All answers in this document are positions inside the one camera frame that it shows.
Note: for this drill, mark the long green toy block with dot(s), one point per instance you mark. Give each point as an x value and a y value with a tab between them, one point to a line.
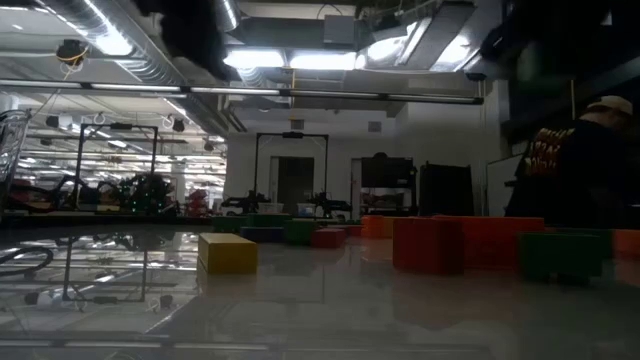
270	219

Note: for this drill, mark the long purple toy block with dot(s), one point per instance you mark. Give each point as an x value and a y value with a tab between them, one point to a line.
262	235

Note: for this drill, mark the long yellow toy block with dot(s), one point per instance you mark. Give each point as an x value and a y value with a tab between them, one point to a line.
227	252

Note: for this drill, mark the small green toy block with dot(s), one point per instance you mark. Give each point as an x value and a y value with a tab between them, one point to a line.
560	255
300	232
607	242

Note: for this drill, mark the long red toy block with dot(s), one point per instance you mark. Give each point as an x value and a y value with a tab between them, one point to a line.
327	238

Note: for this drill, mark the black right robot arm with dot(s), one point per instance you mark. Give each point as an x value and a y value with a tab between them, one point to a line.
575	50

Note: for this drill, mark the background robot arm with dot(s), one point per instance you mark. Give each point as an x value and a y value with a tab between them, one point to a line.
240	204
330	205

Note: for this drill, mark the ceiling light panel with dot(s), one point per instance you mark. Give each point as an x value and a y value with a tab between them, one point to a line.
322	61
255	59

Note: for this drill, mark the grey ceiling box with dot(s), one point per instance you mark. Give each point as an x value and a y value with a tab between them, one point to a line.
339	30

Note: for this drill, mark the red background item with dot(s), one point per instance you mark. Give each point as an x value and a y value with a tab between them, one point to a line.
198	202

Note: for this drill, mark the dark doorway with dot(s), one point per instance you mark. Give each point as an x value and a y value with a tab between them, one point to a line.
295	182

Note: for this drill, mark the background clear tub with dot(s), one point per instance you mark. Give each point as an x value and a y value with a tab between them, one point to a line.
306	209
270	208

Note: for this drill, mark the clear plastic bin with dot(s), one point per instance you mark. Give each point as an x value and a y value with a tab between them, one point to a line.
12	150

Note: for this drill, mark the red background machine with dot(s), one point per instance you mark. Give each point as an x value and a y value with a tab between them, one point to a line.
30	197

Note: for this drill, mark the black monitor on cart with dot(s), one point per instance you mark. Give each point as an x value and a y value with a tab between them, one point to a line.
387	172

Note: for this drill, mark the small orange toy block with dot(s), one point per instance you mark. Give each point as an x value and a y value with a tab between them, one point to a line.
376	227

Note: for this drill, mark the black cabinet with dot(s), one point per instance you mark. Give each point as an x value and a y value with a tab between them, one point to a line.
445	190

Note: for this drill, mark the white plastic table sheet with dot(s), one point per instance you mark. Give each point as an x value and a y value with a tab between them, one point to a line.
320	310

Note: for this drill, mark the whiteboard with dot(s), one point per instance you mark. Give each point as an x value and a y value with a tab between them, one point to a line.
500	185

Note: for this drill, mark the person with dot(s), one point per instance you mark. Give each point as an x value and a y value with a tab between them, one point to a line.
565	170

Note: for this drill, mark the grey overhead rail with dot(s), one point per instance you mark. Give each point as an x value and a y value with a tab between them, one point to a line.
240	91

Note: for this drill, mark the black gantry frame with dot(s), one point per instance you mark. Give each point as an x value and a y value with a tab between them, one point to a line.
120	126
292	134

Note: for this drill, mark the small wall sign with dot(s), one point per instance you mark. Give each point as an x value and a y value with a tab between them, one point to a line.
297	124

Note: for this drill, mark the grey wall vent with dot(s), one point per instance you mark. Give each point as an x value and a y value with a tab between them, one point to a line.
374	126

